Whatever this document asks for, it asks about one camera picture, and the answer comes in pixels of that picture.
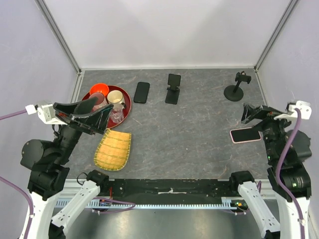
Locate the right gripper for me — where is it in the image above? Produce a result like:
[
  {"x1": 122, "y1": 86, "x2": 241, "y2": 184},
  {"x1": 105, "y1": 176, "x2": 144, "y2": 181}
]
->
[{"x1": 241, "y1": 101, "x2": 299, "y2": 161}]

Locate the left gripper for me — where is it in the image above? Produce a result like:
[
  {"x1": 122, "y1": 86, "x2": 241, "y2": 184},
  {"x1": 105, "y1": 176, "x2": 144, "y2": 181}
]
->
[{"x1": 55, "y1": 95, "x2": 115, "y2": 163}]

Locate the pink case smartphone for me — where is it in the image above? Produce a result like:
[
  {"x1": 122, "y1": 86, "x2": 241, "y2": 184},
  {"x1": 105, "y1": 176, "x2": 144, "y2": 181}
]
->
[{"x1": 230, "y1": 127, "x2": 261, "y2": 144}]

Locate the black round-base phone holder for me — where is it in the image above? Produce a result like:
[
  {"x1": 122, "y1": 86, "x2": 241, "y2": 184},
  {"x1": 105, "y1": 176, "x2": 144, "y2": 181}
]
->
[{"x1": 224, "y1": 71, "x2": 252, "y2": 102}]

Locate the black smartphone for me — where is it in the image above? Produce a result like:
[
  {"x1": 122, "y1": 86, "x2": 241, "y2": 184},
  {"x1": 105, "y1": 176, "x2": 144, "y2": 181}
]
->
[{"x1": 134, "y1": 82, "x2": 150, "y2": 104}]

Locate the black folding phone stand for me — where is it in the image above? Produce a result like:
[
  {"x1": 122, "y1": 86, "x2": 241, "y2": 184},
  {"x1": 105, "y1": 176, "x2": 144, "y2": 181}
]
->
[{"x1": 165, "y1": 74, "x2": 181, "y2": 105}]

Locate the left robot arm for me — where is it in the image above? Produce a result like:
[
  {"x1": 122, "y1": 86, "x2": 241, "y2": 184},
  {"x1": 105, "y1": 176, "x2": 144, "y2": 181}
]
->
[{"x1": 20, "y1": 97, "x2": 114, "y2": 239}]

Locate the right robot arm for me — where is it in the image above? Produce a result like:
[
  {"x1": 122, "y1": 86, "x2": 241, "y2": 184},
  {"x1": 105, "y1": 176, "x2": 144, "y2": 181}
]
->
[{"x1": 228, "y1": 101, "x2": 312, "y2": 239}]

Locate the pink mug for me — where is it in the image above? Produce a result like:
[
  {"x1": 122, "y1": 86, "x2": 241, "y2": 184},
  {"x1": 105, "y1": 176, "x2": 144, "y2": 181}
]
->
[{"x1": 89, "y1": 92, "x2": 107, "y2": 112}]

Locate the clear glass tumbler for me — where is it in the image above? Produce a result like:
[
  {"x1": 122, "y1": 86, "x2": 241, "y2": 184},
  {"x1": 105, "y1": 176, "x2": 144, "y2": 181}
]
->
[{"x1": 110, "y1": 108, "x2": 124, "y2": 123}]

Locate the orange bowl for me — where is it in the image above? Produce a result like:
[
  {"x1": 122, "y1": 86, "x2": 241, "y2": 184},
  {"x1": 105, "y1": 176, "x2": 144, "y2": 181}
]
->
[{"x1": 89, "y1": 83, "x2": 109, "y2": 96}]

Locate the beige mug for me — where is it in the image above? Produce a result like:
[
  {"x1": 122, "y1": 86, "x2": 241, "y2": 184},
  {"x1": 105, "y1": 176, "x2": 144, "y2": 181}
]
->
[{"x1": 107, "y1": 90, "x2": 127, "y2": 109}]

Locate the woven bamboo tray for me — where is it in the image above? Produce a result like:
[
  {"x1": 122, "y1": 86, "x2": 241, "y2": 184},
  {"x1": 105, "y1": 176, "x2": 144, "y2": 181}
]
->
[{"x1": 94, "y1": 129, "x2": 132, "y2": 171}]

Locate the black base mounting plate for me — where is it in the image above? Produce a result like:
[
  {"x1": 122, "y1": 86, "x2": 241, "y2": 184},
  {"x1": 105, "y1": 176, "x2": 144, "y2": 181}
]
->
[{"x1": 99, "y1": 179, "x2": 240, "y2": 205}]

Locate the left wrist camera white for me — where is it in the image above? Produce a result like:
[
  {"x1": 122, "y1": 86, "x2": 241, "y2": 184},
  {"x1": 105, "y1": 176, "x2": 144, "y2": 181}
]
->
[{"x1": 25, "y1": 101, "x2": 66, "y2": 125}]

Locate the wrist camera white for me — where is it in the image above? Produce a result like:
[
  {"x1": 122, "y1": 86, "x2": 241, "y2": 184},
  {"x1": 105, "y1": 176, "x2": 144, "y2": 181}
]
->
[
  {"x1": 274, "y1": 100, "x2": 312, "y2": 121},
  {"x1": 25, "y1": 101, "x2": 66, "y2": 125}
]

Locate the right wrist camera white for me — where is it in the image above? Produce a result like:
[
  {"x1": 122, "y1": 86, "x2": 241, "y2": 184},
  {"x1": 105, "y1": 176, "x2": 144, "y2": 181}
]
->
[{"x1": 274, "y1": 100, "x2": 312, "y2": 121}]

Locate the slotted cable duct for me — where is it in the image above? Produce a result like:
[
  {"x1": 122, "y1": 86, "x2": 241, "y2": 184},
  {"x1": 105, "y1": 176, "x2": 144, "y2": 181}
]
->
[{"x1": 56, "y1": 198, "x2": 246, "y2": 209}]

